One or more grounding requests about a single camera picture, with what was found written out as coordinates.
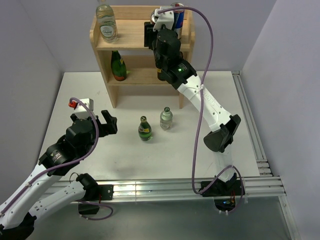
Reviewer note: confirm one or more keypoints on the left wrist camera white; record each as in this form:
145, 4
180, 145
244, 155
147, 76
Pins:
79, 111

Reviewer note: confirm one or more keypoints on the green perrier bottle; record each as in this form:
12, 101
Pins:
118, 66
144, 129

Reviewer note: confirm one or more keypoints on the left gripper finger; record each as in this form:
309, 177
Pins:
107, 116
110, 127

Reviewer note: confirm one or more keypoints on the wooden two-tier shelf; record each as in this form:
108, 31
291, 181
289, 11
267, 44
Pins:
130, 21

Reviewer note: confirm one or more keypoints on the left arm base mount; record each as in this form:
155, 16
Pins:
105, 192

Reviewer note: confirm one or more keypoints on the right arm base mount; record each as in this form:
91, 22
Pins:
228, 191

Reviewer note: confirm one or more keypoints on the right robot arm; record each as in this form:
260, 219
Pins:
178, 72

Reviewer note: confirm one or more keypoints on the Red Bull can front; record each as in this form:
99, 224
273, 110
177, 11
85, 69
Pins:
153, 18

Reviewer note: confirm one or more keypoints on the aluminium rail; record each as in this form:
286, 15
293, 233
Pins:
261, 159
181, 189

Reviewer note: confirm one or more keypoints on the left black yellow can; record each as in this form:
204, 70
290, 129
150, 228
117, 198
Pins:
160, 75

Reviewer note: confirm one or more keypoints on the clear bottle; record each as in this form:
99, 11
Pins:
106, 20
166, 118

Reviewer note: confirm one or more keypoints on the aluminium right rail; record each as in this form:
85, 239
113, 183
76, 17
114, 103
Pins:
261, 159

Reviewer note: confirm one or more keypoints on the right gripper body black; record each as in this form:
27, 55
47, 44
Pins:
159, 63

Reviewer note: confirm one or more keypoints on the red bull can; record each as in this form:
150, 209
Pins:
178, 22
153, 18

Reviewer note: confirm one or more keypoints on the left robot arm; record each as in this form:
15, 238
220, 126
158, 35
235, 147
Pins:
20, 213

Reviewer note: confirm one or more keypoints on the aluminium front rail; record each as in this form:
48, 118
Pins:
181, 189

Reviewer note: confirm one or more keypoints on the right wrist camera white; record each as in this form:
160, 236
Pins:
165, 18

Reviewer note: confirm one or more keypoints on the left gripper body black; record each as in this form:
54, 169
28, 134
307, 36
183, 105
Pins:
102, 129

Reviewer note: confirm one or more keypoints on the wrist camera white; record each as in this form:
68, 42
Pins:
165, 18
79, 111

